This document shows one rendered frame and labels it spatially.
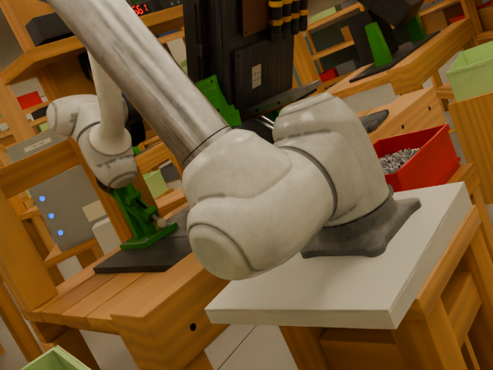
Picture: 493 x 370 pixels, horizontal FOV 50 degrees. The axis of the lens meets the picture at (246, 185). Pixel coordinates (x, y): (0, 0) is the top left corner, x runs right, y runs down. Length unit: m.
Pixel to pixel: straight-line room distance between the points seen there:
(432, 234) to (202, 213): 0.39
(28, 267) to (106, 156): 0.47
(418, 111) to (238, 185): 1.35
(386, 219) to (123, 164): 0.67
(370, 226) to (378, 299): 0.18
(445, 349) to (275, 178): 0.39
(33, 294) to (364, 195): 1.04
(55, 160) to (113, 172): 0.49
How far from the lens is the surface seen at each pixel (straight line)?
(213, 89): 1.61
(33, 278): 1.64
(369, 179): 0.93
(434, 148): 1.38
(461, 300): 1.04
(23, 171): 1.75
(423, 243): 0.91
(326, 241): 0.98
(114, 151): 1.32
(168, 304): 1.13
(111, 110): 1.27
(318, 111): 0.89
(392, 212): 0.97
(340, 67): 10.91
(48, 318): 1.57
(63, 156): 1.81
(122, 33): 0.87
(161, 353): 1.13
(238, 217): 0.74
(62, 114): 1.41
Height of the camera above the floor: 1.27
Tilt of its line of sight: 12 degrees down
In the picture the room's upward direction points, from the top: 24 degrees counter-clockwise
